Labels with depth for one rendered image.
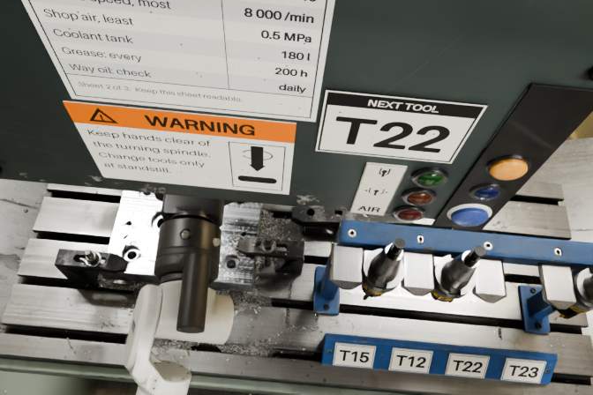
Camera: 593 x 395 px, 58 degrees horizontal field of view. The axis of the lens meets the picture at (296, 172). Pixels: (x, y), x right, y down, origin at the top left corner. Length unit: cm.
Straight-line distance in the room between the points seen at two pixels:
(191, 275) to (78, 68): 40
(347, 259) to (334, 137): 49
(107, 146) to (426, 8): 25
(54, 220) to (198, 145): 91
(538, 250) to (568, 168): 69
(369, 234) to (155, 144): 51
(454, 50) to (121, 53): 19
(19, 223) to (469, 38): 142
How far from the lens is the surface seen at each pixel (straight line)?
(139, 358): 72
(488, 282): 89
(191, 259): 70
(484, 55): 31
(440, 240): 87
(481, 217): 46
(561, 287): 94
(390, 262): 77
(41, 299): 122
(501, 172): 40
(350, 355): 109
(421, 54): 30
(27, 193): 163
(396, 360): 110
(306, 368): 111
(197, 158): 41
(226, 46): 30
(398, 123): 35
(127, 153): 42
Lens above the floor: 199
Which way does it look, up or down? 61 degrees down
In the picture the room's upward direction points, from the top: 7 degrees clockwise
